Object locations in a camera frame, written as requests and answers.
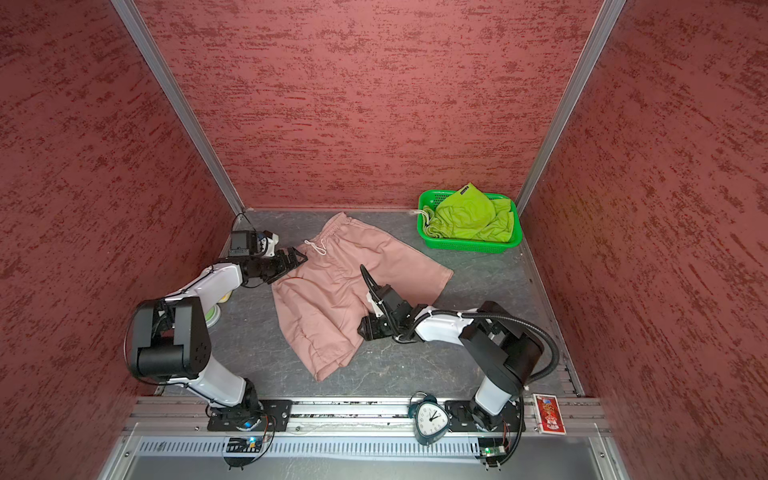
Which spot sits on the teal alarm clock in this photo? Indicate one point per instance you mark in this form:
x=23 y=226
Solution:
x=429 y=419

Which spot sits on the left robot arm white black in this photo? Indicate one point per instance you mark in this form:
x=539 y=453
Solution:
x=169 y=341

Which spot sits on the left circuit board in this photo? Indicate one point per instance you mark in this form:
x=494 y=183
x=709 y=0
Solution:
x=244 y=446

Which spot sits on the pink shorts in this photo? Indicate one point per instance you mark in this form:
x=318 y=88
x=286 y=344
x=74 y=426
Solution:
x=321 y=303

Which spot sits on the lime green shorts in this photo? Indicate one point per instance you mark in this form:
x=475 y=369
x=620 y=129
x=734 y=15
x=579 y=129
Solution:
x=467 y=215

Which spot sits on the right circuit board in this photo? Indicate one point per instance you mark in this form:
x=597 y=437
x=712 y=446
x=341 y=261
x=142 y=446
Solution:
x=493 y=449

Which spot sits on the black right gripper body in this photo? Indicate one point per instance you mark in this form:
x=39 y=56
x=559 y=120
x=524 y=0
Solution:
x=383 y=327

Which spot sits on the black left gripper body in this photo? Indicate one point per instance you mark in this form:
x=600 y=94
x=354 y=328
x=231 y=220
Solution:
x=261 y=267

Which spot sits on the circuit board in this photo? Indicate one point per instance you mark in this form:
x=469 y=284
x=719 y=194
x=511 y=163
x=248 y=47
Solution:
x=244 y=446
x=493 y=449

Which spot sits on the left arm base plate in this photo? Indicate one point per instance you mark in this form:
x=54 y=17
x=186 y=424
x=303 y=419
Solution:
x=267 y=415

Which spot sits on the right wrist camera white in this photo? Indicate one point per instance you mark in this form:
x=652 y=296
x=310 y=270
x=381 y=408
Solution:
x=375 y=308

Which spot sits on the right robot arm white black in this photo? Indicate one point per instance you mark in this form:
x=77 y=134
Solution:
x=510 y=351

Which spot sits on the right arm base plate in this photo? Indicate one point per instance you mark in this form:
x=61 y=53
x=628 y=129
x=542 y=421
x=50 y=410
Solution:
x=467 y=416

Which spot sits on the left aluminium corner post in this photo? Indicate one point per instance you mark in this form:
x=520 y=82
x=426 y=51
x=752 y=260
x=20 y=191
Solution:
x=133 y=21

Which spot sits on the red card packet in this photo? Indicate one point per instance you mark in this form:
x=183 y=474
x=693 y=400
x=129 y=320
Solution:
x=548 y=415

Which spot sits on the green plastic basket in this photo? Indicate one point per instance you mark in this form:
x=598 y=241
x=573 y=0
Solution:
x=474 y=243

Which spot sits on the right aluminium corner post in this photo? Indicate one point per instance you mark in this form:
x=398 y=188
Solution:
x=601 y=30

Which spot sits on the aluminium corner post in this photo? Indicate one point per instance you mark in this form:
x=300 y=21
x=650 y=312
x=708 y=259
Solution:
x=601 y=30
x=133 y=21

